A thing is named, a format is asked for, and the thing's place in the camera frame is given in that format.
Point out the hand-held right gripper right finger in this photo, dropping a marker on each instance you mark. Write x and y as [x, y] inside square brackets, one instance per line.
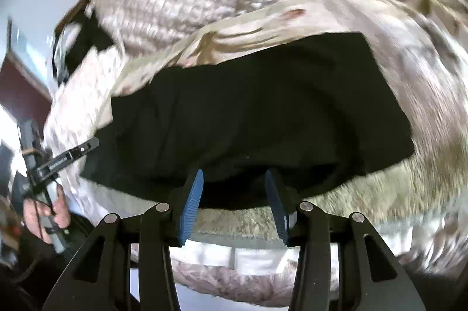
[276, 201]

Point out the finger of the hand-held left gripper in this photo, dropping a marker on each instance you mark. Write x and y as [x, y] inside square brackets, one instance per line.
[73, 153]

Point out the dark cloth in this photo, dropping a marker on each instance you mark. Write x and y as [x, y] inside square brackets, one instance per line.
[91, 36]

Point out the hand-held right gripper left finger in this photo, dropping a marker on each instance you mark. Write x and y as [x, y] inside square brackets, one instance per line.
[192, 201]

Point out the floral fleece blanket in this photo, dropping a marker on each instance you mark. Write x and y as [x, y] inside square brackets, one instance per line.
[420, 84]

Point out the person's left hand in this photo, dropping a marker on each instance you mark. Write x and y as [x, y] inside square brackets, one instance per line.
[34, 219]

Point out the black pants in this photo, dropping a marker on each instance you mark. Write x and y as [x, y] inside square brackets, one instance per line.
[256, 113]

